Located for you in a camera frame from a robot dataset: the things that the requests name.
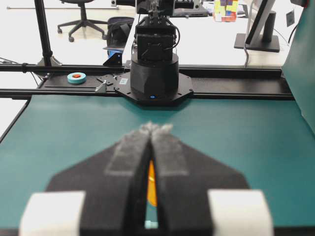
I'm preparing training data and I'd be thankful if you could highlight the right gripper black right finger with grey pad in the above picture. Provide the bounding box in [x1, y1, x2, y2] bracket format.
[150, 124, 274, 236]

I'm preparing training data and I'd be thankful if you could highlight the right gripper black left finger with grey pad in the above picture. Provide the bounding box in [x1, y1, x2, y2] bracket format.
[19, 128, 150, 236]

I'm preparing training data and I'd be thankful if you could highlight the orange block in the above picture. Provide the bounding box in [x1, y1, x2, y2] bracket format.
[147, 160, 157, 207]

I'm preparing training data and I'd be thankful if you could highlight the colourful block stack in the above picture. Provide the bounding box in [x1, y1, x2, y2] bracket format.
[213, 0, 238, 22]

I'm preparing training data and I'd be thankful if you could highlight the teal tape roll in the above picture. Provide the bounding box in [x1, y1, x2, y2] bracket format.
[67, 72, 86, 85]

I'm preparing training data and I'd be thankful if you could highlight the black vertical stand pole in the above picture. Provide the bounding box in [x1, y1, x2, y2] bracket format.
[34, 0, 62, 66]

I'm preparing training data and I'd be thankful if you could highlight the dark bag on floor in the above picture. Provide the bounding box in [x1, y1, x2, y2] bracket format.
[104, 17, 134, 57]

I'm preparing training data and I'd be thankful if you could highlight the green backdrop board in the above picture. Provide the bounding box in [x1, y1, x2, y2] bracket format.
[282, 0, 315, 131]

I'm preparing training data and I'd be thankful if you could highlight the black monitor with stand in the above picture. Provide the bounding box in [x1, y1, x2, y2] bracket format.
[234, 0, 280, 53]

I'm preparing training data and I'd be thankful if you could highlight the black office chair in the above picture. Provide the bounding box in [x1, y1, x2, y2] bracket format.
[57, 0, 108, 42]

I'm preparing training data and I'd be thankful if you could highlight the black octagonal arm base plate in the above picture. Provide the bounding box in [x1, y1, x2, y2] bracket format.
[114, 72, 193, 106]

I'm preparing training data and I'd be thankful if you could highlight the black aluminium rail frame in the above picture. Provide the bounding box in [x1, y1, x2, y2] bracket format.
[0, 64, 294, 100]

